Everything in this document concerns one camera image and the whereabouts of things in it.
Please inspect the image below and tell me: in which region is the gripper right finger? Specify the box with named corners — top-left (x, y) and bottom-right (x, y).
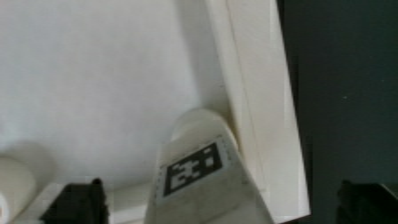
top-left (335, 180), bottom-right (398, 224)

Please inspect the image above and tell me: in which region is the white table leg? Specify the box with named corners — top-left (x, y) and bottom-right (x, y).
top-left (143, 109), bottom-right (273, 224)

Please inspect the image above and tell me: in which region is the white square table top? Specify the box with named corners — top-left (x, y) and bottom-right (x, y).
top-left (0, 0), bottom-right (310, 224)

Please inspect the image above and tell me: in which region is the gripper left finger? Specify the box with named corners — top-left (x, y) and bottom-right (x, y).
top-left (14, 178), bottom-right (111, 224)

